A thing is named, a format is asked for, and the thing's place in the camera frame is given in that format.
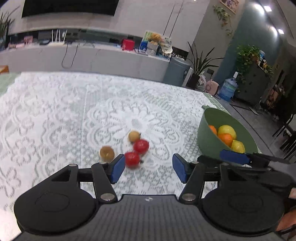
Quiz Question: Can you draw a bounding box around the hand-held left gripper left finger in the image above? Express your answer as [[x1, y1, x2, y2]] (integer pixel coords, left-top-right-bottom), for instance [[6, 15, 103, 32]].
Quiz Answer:
[[46, 153, 126, 202]]

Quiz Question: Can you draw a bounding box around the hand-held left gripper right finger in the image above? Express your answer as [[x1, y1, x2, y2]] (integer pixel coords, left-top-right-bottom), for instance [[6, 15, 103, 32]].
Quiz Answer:
[[172, 153, 250, 202]]

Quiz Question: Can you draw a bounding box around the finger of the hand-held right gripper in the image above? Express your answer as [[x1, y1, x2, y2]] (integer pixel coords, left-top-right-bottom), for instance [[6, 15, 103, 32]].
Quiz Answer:
[[220, 149, 290, 166], [197, 155, 222, 167]]

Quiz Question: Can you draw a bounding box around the yellow lemon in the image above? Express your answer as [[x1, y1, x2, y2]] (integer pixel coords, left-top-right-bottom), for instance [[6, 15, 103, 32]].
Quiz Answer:
[[231, 140, 246, 154], [217, 125, 237, 140]]

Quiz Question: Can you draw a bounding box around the red tomato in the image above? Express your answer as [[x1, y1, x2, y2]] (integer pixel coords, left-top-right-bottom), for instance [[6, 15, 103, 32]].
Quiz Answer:
[[133, 139, 150, 155], [125, 151, 142, 169]]

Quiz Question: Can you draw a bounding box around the brown kiwi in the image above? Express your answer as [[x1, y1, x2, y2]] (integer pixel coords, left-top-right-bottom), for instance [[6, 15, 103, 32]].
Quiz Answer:
[[100, 146, 115, 163], [128, 131, 142, 143]]

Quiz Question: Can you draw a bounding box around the green bowl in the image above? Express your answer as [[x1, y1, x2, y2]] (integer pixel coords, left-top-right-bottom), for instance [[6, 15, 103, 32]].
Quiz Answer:
[[197, 105, 258, 163]]

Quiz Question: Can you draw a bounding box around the person's right hand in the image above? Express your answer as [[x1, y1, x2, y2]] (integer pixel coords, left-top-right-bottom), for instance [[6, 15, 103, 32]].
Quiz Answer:
[[275, 188, 296, 241]]

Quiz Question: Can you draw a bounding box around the dark chair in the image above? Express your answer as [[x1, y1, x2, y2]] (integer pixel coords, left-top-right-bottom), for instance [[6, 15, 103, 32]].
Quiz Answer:
[[272, 113, 296, 161]]

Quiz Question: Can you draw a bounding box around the green checked table mat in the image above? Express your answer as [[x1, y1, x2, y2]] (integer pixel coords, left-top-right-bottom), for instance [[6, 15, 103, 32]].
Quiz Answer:
[[203, 91, 232, 116]]

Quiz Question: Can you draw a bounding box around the blue water jug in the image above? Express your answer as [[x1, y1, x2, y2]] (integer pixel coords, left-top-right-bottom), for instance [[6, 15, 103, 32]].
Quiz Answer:
[[218, 78, 238, 102]]

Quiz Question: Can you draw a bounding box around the white lace tablecloth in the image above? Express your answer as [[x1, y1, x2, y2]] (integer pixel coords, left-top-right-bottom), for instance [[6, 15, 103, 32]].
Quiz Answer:
[[0, 71, 232, 241]]

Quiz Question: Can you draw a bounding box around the pink pig heater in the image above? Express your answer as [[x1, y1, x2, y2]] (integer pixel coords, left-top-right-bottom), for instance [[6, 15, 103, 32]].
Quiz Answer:
[[205, 79, 221, 96]]

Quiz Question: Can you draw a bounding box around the dark green cabinet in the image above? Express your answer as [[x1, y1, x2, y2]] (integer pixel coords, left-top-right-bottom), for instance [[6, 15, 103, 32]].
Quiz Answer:
[[235, 62, 275, 106]]

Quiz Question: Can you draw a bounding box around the white plastic bag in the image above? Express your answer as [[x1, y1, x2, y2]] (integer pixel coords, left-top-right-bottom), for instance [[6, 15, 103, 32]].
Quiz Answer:
[[196, 71, 207, 92]]

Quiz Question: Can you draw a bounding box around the grey trash bin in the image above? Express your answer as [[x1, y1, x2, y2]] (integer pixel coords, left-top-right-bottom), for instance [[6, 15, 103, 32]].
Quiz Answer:
[[163, 57, 192, 87]]

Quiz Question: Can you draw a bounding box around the tall potted plant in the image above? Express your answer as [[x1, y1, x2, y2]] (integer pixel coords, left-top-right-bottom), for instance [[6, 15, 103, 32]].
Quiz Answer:
[[186, 41, 225, 90]]

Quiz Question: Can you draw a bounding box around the ivy plant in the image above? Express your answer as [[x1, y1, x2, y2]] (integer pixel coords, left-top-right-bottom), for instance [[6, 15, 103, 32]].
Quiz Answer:
[[235, 45, 261, 82]]

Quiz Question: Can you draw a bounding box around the marble television console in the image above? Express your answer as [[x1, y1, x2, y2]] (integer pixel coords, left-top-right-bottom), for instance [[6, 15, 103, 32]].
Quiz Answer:
[[0, 43, 171, 82]]

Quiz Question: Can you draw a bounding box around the red box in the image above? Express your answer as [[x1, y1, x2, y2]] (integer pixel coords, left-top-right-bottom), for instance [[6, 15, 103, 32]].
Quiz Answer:
[[122, 39, 136, 51]]

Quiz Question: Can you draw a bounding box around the brown teddy bear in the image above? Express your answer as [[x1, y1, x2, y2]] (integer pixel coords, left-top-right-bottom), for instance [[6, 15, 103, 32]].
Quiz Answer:
[[149, 33, 162, 44]]

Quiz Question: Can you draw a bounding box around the colourful poster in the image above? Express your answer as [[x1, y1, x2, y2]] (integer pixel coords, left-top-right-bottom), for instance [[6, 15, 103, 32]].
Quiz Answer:
[[138, 31, 173, 55]]

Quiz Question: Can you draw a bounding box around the hanging vine plant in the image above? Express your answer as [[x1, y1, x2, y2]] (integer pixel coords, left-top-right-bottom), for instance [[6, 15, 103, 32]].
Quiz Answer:
[[212, 5, 233, 37]]

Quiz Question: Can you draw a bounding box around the white router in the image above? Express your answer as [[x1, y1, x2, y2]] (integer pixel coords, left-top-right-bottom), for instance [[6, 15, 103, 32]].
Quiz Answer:
[[49, 29, 68, 47]]

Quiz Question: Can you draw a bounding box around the framed picture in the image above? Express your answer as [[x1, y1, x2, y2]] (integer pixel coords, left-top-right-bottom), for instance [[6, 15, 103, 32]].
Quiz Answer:
[[219, 0, 240, 14]]

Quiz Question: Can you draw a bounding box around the black television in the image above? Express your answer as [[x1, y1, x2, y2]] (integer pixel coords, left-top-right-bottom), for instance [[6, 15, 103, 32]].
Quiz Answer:
[[21, 0, 120, 17]]

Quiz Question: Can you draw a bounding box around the leafy plant in blue vase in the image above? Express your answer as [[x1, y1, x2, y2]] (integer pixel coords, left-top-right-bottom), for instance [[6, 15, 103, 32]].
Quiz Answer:
[[0, 6, 21, 50]]

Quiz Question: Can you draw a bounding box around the black cable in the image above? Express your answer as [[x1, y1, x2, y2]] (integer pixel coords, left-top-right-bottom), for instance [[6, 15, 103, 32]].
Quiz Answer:
[[61, 43, 79, 69]]

